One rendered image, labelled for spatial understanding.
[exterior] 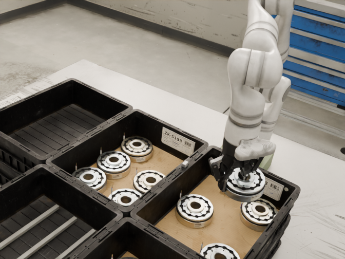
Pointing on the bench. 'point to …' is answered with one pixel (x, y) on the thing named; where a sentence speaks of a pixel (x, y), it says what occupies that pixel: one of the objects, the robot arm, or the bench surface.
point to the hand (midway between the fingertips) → (232, 182)
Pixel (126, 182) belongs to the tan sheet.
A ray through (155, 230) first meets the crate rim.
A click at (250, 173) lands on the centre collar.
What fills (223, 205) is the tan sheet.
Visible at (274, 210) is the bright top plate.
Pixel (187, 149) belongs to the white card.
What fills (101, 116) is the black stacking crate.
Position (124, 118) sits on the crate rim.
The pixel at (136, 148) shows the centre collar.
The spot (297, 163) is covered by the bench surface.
